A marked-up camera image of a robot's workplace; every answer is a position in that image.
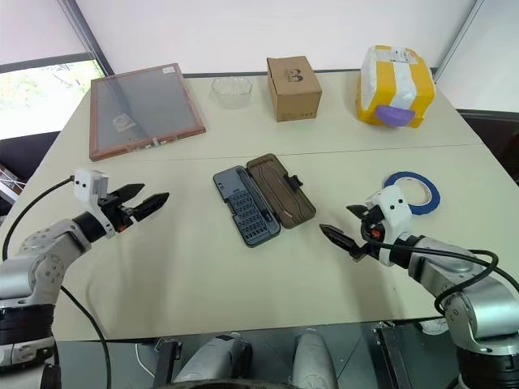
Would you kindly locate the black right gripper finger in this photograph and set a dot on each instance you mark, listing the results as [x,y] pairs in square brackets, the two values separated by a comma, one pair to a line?
[359,210]
[340,239]

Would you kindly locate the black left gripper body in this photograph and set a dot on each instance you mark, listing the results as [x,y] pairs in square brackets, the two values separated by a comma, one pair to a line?
[115,215]

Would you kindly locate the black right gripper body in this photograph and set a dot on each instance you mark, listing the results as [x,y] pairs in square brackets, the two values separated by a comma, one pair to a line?
[372,229]

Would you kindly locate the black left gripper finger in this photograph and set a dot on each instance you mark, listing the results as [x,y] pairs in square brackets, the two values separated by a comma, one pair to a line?
[151,204]
[127,191]

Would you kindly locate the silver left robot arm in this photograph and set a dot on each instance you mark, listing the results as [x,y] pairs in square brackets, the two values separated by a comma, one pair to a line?
[38,267]

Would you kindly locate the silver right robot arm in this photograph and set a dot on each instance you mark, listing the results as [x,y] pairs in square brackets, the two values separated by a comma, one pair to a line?
[474,300]

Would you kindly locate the screwdriver bit case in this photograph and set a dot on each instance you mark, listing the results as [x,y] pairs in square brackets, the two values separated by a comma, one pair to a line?
[267,202]

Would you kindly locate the blue masking tape roll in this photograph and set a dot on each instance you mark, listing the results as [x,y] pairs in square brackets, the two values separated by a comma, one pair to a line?
[431,200]

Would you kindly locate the small clear tape roll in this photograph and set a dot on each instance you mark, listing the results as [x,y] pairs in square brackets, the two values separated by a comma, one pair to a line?
[123,122]

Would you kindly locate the wooden framed mesh screen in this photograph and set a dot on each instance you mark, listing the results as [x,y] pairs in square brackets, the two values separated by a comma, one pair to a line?
[142,105]

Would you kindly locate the purple rounded cap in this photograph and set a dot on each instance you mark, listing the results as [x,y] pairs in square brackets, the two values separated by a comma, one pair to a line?
[394,114]

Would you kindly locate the grey rounded robot leg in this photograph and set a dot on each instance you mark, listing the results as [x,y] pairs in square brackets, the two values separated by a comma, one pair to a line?
[215,360]
[314,358]

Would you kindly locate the yellow and white taped package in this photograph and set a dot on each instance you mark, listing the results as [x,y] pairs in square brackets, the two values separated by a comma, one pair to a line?
[399,87]

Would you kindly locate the brown cardboard box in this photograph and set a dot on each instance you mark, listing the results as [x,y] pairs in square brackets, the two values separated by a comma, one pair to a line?
[294,89]

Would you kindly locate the clear glass bowl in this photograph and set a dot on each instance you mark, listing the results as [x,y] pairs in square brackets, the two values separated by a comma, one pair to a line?
[231,92]

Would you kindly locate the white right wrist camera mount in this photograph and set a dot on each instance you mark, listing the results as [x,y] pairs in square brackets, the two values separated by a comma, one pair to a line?
[392,208]

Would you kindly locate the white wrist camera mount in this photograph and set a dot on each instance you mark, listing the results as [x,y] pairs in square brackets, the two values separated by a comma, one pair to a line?
[392,208]
[90,184]

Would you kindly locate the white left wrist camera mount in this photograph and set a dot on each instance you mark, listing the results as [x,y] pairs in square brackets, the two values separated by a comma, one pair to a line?
[90,184]

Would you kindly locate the black table leg bracket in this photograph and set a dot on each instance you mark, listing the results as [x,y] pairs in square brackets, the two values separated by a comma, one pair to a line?
[166,362]
[389,356]

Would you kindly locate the black window frame beam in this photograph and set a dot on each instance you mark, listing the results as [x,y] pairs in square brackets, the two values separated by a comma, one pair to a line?
[87,36]

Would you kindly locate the grey slanted wall beam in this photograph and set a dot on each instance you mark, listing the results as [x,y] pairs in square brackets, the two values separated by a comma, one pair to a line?
[460,36]

